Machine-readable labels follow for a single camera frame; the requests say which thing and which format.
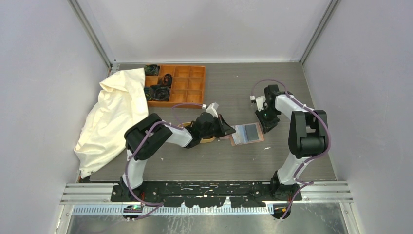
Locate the aluminium front rail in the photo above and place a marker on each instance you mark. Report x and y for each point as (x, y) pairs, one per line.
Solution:
(94, 198)

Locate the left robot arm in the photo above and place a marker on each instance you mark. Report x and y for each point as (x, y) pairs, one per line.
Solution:
(146, 137)

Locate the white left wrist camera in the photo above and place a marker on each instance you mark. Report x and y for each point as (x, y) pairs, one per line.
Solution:
(212, 109)

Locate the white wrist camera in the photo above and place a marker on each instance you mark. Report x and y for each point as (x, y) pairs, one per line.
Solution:
(259, 101)
(212, 109)

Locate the black card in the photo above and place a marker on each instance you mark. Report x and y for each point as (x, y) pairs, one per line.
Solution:
(252, 133)

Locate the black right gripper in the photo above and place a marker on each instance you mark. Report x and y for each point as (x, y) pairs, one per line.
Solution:
(267, 126)

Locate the cream cloth bag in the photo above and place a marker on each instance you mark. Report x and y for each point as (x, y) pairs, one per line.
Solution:
(121, 103)

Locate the black coiled cable large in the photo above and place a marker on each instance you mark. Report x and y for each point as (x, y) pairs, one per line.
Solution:
(157, 93)

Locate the tan leather card holder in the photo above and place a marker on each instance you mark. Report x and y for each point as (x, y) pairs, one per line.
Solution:
(259, 130)

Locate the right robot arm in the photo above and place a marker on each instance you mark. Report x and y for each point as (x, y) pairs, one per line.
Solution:
(308, 138)

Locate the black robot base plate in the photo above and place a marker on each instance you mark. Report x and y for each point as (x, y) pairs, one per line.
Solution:
(206, 194)

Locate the orange compartment organizer tray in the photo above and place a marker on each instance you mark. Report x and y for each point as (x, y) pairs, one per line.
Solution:
(187, 84)

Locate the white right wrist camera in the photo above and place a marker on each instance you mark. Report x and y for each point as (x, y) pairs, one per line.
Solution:
(259, 101)

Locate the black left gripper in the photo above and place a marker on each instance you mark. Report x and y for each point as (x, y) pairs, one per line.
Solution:
(224, 130)

